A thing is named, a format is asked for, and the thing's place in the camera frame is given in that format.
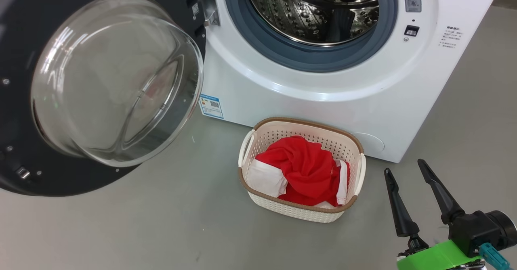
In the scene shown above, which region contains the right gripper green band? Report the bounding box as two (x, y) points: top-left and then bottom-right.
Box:
(384, 159), (517, 270)

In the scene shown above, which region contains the red and white garment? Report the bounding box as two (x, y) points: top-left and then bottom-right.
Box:
(247, 136), (350, 208)

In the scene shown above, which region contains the dark round washing machine door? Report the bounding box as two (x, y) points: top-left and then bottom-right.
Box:
(0, 0), (221, 197)

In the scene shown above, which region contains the cream perforated laundry basket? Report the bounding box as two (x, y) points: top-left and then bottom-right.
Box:
(238, 117), (367, 224)

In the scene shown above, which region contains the white front-load washing machine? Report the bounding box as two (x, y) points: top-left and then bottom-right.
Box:
(200, 0), (505, 163)

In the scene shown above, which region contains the grey rubber door gasket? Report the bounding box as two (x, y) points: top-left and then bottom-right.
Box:
(223, 0), (398, 73)

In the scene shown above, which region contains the steel washing machine drum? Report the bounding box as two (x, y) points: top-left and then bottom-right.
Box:
(245, 0), (380, 47)

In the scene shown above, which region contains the metal door hinge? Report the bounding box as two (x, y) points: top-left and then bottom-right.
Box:
(194, 0), (221, 27)

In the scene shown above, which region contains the round drain filter cover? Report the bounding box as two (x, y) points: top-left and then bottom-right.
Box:
(351, 132), (385, 153)

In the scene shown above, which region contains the small printed text sticker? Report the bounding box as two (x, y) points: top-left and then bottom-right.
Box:
(439, 26), (463, 48)

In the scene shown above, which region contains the blue energy label sticker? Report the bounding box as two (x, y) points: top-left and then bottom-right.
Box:
(199, 94), (224, 120)

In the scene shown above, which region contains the teal right cable connector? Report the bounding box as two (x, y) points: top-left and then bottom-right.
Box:
(479, 243), (510, 270)

